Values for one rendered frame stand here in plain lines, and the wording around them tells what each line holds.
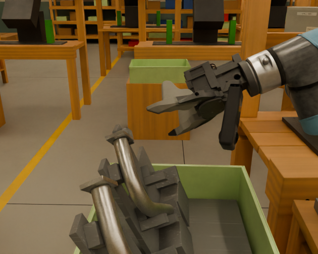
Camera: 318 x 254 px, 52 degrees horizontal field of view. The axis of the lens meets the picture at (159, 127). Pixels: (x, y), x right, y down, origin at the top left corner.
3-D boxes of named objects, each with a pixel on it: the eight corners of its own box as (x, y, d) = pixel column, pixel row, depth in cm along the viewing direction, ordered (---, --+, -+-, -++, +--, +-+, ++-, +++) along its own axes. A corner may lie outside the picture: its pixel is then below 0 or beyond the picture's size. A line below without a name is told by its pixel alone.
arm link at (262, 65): (280, 92, 63) (282, 72, 56) (258, 102, 64) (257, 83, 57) (264, 62, 66) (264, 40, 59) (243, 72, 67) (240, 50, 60)
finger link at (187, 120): (172, 117, 75) (198, 94, 69) (180, 139, 73) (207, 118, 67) (161, 116, 73) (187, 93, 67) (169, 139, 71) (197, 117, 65)
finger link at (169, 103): (139, 88, 60) (183, 84, 64) (148, 115, 57) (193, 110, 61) (144, 77, 57) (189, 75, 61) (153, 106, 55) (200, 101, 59)
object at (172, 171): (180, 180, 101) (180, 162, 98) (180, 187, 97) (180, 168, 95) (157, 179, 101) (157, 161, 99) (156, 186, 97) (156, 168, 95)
